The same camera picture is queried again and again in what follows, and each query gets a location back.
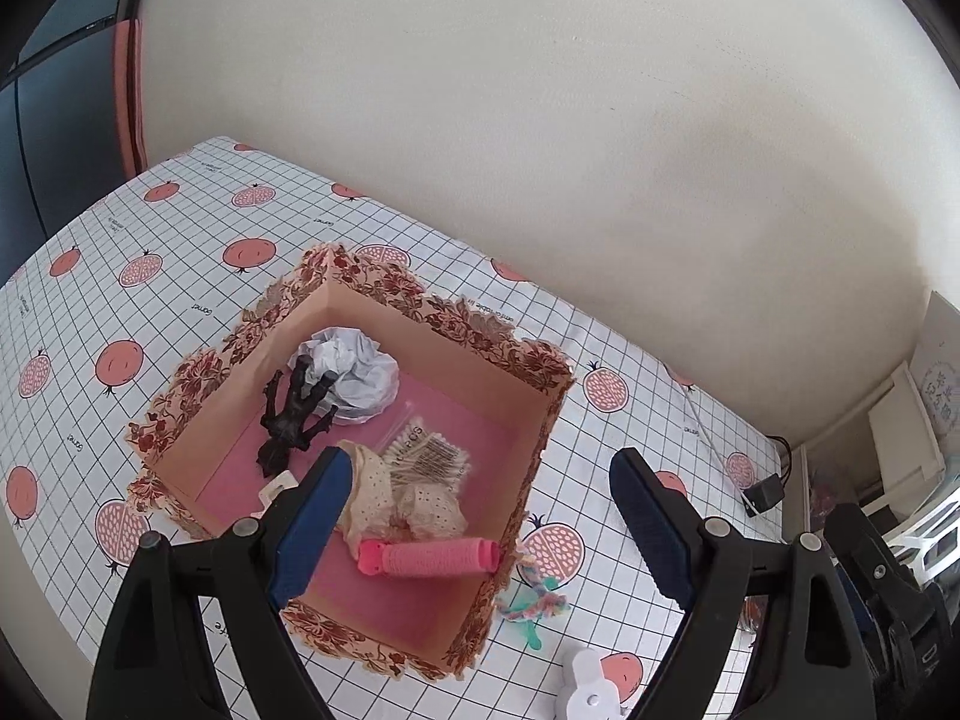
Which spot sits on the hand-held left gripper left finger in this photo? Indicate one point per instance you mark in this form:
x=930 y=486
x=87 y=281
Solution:
x=315 y=525

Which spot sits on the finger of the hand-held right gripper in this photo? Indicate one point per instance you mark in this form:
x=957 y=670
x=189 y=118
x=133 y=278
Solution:
x=862 y=540

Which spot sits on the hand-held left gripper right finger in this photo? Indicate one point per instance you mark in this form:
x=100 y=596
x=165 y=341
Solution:
x=652 y=532

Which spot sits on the black toy figurine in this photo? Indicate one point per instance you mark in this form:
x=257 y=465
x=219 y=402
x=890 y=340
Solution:
x=292 y=420

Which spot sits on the cream lace cloth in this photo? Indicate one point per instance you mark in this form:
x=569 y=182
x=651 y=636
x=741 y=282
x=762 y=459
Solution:
x=427 y=514

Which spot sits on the pink hair roller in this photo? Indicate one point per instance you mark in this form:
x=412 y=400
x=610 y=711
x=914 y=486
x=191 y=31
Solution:
x=435 y=559

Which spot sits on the floral pink storage box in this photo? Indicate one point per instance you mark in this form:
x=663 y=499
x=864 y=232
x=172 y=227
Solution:
x=450 y=375

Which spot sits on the pomegranate checked cloth desktop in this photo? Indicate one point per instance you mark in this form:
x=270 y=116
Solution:
x=187 y=240

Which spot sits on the white plastic basket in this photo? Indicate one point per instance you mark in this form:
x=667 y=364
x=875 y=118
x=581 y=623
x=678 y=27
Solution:
x=934 y=540

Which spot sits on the black power adapter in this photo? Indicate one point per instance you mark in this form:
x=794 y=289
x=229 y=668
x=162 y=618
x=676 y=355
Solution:
x=763 y=495

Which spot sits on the small red object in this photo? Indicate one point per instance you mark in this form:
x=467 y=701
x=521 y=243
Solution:
x=752 y=615

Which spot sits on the bag of cotton swabs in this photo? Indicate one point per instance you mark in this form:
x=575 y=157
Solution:
x=427 y=454

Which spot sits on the crumpled white paper ball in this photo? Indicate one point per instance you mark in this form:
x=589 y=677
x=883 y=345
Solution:
x=360 y=375

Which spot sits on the white round dispenser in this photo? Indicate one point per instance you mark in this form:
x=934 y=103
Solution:
x=589 y=694

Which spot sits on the pink foam board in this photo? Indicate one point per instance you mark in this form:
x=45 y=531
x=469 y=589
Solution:
x=127 y=105

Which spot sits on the dark cabinet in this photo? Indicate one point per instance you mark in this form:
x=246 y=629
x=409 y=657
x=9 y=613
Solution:
x=45 y=112

